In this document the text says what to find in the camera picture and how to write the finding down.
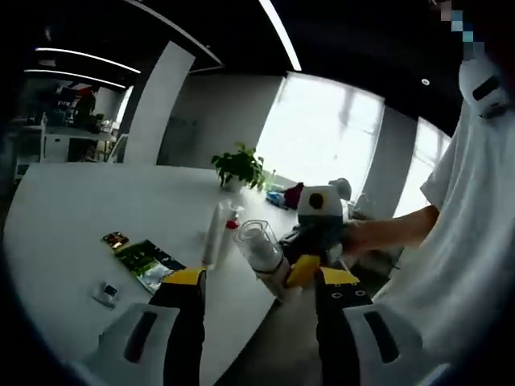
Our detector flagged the small clear cap skincare bottle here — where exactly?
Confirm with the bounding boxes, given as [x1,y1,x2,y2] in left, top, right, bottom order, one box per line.
[233,220,301,302]

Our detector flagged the gold skincare sachet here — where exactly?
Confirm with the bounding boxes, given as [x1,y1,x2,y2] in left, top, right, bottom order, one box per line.
[101,231,131,253]

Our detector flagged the person's right hand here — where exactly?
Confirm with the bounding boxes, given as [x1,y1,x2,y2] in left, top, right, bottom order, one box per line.
[340,218,390,263]

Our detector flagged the green black skincare sachet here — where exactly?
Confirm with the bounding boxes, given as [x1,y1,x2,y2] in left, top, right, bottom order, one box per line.
[113,239,163,279]

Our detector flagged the white office workstation row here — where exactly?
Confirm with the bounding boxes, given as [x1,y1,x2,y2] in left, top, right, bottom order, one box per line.
[15,111,126,178]

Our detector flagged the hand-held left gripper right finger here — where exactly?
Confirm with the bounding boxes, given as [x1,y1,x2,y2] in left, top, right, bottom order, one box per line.
[315,268,450,386]

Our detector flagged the red cloth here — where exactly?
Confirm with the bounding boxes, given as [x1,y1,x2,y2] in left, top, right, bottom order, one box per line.
[282,182,306,211]

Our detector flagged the person's white shirt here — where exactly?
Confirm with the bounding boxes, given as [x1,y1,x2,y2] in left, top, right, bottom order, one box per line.
[372,96,515,363]

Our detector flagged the white worn chest device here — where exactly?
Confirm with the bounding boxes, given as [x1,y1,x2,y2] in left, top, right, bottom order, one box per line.
[458,55,513,121]

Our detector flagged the small clear skincare sachet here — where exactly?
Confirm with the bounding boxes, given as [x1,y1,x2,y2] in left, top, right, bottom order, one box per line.
[92,278,120,310]

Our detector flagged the red collar white pump bottle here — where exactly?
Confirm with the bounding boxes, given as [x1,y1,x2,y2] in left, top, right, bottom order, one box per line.
[223,203,246,242]

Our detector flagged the silver blue skincare sachet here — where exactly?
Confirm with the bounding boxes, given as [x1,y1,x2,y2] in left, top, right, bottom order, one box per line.
[136,248,187,295]

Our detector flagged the bright window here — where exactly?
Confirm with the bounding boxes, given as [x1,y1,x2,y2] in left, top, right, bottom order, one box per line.
[257,74,451,220]

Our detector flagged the white skincare tube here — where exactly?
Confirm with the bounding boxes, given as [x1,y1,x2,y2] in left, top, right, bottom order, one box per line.
[202,200,235,269]

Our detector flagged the long ceiling light strip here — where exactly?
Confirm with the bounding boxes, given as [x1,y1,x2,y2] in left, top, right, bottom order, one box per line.
[259,0,303,72]

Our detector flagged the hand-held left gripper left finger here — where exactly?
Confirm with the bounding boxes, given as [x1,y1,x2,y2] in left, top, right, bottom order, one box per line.
[66,268,208,386]

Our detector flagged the blue item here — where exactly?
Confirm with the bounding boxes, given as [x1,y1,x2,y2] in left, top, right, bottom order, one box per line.
[265,190,289,208]

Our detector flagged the potted green plant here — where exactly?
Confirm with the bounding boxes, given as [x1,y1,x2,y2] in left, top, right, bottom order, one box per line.
[211,142,267,193]

